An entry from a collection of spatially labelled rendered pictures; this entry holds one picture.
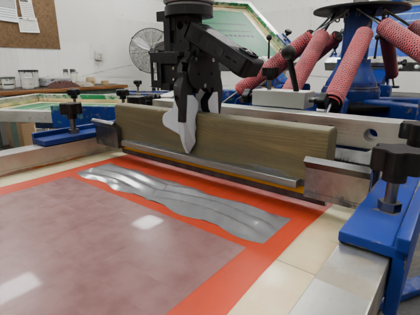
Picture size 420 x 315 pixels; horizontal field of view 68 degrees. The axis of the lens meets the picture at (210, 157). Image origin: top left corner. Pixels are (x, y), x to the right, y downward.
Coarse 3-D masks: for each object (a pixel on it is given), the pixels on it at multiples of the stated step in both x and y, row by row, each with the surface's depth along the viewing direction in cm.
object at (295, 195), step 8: (128, 152) 62; (136, 152) 60; (152, 160) 58; (160, 160) 57; (168, 160) 55; (184, 168) 53; (192, 168) 52; (200, 168) 51; (216, 176) 49; (224, 176) 48; (232, 176) 47; (248, 184) 46; (256, 184) 45; (264, 184) 44; (280, 192) 43; (288, 192) 42; (296, 192) 41; (304, 200) 41; (312, 200) 40
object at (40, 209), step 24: (144, 168) 56; (168, 168) 56; (0, 192) 45; (24, 192) 45; (48, 192) 45; (72, 192) 45; (96, 192) 45; (120, 192) 45; (0, 216) 38; (24, 216) 38; (48, 216) 38; (72, 216) 38; (96, 216) 38; (0, 240) 33; (24, 240) 33
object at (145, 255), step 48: (240, 192) 45; (48, 240) 33; (96, 240) 33; (144, 240) 33; (192, 240) 33; (240, 240) 33; (288, 240) 33; (0, 288) 26; (48, 288) 26; (96, 288) 26; (144, 288) 26; (192, 288) 26; (240, 288) 26
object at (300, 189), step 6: (132, 150) 61; (138, 150) 60; (156, 156) 57; (162, 156) 56; (186, 162) 53; (204, 168) 50; (210, 168) 50; (228, 174) 48; (234, 174) 47; (252, 180) 45; (258, 180) 44; (276, 186) 43; (282, 186) 42; (300, 186) 41; (300, 192) 41
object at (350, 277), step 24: (72, 144) 60; (96, 144) 64; (0, 168) 51; (24, 168) 54; (336, 264) 23; (360, 264) 23; (384, 264) 23; (312, 288) 21; (336, 288) 21; (360, 288) 21; (384, 288) 25; (312, 312) 19; (336, 312) 19; (360, 312) 19
